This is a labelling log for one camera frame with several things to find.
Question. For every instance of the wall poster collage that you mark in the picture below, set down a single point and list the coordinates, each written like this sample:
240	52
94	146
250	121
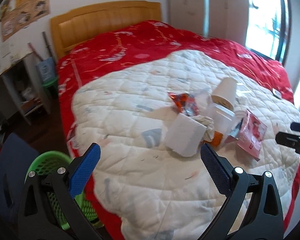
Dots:
18	14

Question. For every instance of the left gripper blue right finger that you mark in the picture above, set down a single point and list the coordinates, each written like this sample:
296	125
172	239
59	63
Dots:
217	169

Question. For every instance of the clear plastic cup stack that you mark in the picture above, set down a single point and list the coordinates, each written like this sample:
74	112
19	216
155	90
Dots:
223	118

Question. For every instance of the white paper cup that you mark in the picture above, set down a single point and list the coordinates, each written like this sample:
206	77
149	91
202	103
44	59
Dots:
225	93

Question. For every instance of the small white square device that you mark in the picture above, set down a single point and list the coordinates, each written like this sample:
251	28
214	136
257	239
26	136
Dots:
276	93

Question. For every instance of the wooden bed headboard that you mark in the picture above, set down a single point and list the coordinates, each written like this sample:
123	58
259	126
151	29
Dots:
81	24

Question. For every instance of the pink tissue packet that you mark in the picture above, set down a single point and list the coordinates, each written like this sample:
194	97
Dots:
251	135

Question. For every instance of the white quilted blanket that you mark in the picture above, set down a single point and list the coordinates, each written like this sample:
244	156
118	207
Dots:
150	173

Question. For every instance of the paper tissue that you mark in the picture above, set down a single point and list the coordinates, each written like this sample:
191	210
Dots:
208	122

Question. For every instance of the orange peel piece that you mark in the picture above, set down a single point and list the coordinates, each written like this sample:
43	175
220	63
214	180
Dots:
216	141

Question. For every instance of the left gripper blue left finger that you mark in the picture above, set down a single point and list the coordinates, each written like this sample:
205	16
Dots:
81	168

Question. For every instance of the red snack wrapper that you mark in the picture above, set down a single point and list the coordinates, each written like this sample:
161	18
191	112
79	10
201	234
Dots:
185	103

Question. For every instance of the white wardrobe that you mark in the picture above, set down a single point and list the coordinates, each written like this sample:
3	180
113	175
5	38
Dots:
225	19

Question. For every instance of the white desk with shelves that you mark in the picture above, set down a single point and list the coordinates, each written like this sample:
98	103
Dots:
21	89

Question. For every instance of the light blue paper bag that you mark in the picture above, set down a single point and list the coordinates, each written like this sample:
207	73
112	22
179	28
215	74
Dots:
46	70

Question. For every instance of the white foam block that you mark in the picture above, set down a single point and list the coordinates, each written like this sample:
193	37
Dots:
184	136

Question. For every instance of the dark blue chair cushion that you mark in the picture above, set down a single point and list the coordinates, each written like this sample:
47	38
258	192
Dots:
15	158

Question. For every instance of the green plastic mesh trash basket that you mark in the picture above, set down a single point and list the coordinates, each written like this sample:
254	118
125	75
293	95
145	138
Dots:
63	179

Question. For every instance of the green plastic stool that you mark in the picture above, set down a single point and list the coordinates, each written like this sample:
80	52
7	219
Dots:
51	88

